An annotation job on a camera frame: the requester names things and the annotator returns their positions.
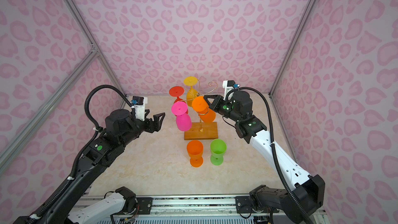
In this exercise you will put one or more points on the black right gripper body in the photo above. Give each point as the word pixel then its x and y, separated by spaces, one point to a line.
pixel 228 109

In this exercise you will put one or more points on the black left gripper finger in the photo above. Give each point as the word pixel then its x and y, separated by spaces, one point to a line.
pixel 154 127
pixel 158 119

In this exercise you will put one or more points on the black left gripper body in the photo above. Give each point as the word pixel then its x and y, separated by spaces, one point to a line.
pixel 139 126

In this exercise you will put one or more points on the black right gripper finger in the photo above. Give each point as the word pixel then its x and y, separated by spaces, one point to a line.
pixel 215 106
pixel 212 98

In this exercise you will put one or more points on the orange wine glass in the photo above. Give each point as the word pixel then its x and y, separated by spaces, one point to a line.
pixel 202 108
pixel 195 152

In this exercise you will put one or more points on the green wine glass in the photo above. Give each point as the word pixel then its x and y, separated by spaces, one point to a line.
pixel 217 148

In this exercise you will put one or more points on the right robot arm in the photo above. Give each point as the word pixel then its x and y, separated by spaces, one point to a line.
pixel 302 194

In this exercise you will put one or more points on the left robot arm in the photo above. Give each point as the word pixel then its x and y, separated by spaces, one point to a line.
pixel 98 155

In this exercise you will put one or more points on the pink wine glass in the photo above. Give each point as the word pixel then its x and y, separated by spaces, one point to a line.
pixel 183 120

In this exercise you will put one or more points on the yellow wine glass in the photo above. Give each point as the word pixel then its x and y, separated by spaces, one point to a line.
pixel 191 81

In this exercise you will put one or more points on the wooden rack base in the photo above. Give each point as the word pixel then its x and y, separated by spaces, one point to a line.
pixel 200 133

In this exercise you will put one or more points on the red wine glass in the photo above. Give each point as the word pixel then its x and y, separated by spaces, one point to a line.
pixel 178 95

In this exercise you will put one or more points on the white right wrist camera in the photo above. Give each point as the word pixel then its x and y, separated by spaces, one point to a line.
pixel 228 86

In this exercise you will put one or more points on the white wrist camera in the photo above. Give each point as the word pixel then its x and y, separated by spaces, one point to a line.
pixel 139 107
pixel 228 86

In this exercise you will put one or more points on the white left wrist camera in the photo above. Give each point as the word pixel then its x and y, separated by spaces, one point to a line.
pixel 139 107

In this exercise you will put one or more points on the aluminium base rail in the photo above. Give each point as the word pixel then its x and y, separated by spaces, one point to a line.
pixel 198 209

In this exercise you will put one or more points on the aluminium frame left horizontal bar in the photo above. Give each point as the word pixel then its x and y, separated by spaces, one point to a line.
pixel 21 139

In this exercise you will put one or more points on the aluminium frame post back right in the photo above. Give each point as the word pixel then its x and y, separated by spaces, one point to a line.
pixel 299 30

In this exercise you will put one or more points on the aluminium frame post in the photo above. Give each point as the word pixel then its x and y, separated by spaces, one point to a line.
pixel 87 33
pixel 299 30

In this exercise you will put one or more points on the aluminium frame post back left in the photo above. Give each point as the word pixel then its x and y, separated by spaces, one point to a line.
pixel 87 33

